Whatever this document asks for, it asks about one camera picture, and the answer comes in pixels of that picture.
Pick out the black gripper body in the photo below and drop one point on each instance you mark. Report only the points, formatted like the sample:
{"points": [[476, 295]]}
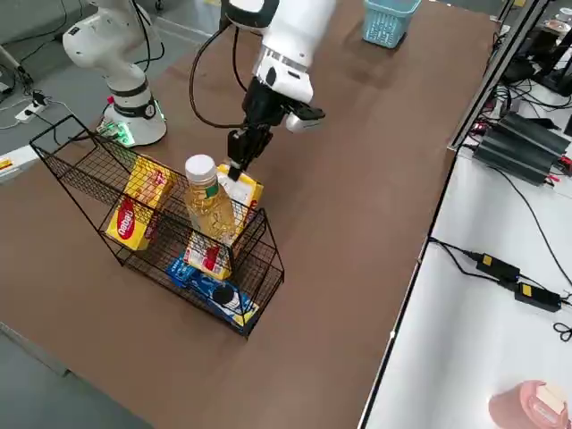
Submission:
{"points": [[263, 109]]}

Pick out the long yellow cracker box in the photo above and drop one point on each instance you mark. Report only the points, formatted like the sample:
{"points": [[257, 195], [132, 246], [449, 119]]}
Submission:
{"points": [[243, 190]]}

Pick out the slim blue Oreo packet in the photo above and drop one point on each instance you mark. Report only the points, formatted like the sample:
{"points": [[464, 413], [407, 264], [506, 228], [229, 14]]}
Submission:
{"points": [[179, 268]]}

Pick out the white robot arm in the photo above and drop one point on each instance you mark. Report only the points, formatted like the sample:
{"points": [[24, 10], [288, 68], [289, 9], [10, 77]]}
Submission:
{"points": [[111, 44]]}

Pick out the yellow drink bottle white cap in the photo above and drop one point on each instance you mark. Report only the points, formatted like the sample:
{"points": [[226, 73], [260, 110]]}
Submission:
{"points": [[210, 210]]}

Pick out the plain yellow biscuit box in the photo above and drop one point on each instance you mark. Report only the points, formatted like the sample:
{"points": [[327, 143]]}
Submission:
{"points": [[149, 183]]}

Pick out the yellow box with red oval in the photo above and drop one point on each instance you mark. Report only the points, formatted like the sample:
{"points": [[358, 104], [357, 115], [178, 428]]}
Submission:
{"points": [[127, 223]]}

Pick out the blue Oreo cookie box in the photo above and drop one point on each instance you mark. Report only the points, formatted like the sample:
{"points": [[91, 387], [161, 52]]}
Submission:
{"points": [[223, 297]]}

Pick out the light blue plastic basket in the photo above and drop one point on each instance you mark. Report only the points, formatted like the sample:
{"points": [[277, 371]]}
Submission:
{"points": [[386, 24]]}

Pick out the white power strip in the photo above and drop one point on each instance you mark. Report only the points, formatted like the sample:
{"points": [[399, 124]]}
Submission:
{"points": [[31, 114]]}

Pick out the white beam with warning label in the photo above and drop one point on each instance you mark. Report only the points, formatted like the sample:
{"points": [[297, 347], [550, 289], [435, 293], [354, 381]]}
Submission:
{"points": [[18, 163]]}

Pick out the black ribbed power supply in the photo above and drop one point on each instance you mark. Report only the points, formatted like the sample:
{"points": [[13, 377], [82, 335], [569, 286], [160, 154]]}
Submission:
{"points": [[518, 147]]}

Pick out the black adapter with yellow label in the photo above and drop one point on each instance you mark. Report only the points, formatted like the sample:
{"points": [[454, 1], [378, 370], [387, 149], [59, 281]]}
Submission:
{"points": [[538, 297], [498, 266]]}

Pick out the white workbench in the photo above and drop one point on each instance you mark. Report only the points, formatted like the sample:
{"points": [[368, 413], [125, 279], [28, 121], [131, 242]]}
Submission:
{"points": [[447, 357]]}

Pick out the aluminium frame post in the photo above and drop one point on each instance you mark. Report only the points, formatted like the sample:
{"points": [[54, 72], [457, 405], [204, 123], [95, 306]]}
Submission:
{"points": [[491, 76]]}

